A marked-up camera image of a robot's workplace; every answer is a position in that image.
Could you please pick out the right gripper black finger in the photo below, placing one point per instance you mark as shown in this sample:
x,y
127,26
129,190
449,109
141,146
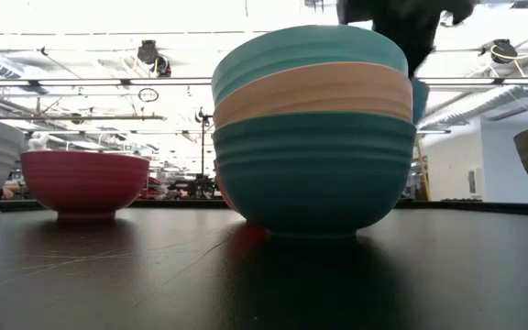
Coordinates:
x,y
410,41

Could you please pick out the blue bowl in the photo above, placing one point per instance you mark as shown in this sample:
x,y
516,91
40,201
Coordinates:
x,y
421,101

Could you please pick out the turquoise bowl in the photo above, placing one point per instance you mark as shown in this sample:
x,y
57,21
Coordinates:
x,y
310,48

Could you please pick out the peach bowl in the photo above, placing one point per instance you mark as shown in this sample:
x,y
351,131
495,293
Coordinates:
x,y
314,89

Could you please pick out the green bowl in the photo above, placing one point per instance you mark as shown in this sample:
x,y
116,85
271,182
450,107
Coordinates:
x,y
314,174

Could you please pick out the coral red bowl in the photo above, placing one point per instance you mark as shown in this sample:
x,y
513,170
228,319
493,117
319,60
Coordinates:
x,y
222,190

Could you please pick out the magenta bowl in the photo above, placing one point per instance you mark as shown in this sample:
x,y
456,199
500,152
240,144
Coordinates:
x,y
85,183

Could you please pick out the black stand pole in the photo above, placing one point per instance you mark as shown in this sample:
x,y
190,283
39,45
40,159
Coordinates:
x,y
202,146

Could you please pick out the black machine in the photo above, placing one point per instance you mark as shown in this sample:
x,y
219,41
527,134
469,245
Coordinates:
x,y
193,187

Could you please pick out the red tool cart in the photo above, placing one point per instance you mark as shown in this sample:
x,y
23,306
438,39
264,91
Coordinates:
x,y
151,187

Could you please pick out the grey ceiling duct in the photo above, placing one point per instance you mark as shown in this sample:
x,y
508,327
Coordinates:
x,y
488,103

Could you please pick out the white wall box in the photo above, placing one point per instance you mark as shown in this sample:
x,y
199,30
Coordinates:
x,y
475,182

